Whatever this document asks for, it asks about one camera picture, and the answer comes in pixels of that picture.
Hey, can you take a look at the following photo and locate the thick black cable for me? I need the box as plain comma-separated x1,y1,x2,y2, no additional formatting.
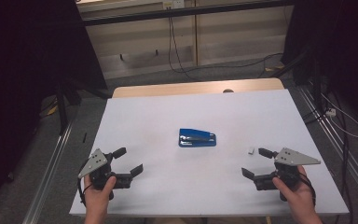
331,89,354,224

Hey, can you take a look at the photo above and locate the black horizontal bar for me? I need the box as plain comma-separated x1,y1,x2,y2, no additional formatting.
82,0,294,27

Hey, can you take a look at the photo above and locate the white cable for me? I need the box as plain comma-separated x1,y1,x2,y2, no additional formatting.
320,92,358,139

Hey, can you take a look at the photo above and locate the person's right hand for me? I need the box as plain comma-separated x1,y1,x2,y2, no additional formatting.
271,165,317,217

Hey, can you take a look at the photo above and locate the black floor cable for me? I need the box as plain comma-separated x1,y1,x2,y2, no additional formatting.
195,51,284,78

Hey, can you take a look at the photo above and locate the blue stapler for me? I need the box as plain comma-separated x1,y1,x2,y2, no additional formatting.
178,128,217,148

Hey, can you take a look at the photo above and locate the person's left hand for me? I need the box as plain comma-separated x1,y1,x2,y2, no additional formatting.
83,175,117,217

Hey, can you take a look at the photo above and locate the aluminium floor rail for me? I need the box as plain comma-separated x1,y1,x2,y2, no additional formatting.
21,120,76,224
297,86,358,213

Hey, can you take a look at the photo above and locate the black tripod stand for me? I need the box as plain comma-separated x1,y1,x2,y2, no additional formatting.
269,46,312,86
55,78,113,135

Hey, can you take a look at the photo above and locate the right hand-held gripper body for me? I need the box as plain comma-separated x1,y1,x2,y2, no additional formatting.
253,147,322,191

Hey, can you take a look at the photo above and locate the white wall socket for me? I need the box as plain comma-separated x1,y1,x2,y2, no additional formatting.
162,0,186,10

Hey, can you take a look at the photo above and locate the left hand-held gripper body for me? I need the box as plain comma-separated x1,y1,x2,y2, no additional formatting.
77,148,133,190

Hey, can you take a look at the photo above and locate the black hanging cable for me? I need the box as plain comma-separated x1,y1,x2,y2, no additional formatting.
167,15,198,82

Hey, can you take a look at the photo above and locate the black gripper wrist cable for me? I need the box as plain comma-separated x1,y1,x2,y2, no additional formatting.
76,175,93,207
297,171,318,207

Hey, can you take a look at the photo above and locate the black curtain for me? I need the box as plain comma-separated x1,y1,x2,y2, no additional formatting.
282,0,358,132
0,0,108,206

